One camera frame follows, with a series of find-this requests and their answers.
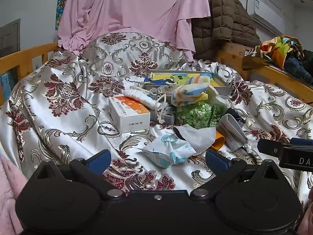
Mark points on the striped pastel sock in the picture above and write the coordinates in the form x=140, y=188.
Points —
x=188, y=90

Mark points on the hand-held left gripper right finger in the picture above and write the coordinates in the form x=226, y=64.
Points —
x=216, y=161

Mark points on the brown cloth with white print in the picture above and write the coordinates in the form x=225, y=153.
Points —
x=251, y=60

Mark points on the orange cloth piece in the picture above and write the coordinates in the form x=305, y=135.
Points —
x=218, y=142

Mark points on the orange and white box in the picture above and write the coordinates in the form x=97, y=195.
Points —
x=127, y=117

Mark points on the navy dotted sock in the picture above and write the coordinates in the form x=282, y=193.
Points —
x=237, y=118

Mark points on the blue white tissue packet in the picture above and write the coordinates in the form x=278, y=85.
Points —
x=166, y=153

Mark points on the blue white milk carton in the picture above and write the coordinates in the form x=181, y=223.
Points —
x=167, y=118

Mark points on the green blue wall poster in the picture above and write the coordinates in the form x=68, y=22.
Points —
x=61, y=12

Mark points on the white knitted sock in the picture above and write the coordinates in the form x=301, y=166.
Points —
x=144, y=98

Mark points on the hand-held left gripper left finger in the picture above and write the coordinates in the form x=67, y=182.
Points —
x=99, y=162

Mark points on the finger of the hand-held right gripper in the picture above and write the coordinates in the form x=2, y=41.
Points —
x=302, y=141
x=269, y=146

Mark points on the jar of green beads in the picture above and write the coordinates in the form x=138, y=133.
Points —
x=195, y=115

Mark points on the blue jeans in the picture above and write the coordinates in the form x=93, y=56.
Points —
x=298, y=69

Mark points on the grey metal tray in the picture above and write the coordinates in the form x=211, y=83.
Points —
x=220, y=81

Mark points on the multicoloured patchwork cloth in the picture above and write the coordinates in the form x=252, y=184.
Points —
x=281, y=51

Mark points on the brown quilted jacket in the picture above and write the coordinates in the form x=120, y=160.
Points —
x=227, y=17

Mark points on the white air conditioner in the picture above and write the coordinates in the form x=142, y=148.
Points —
x=264, y=7

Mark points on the wooden slatted bed rail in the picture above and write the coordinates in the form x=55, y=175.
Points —
x=24, y=58

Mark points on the wooden bed frame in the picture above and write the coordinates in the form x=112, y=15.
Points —
x=269, y=74

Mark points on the pink fluffy blanket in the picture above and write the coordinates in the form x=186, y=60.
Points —
x=11, y=195

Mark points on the grey framed door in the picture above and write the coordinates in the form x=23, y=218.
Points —
x=9, y=38

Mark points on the pink bed sheet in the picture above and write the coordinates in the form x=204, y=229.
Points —
x=134, y=5

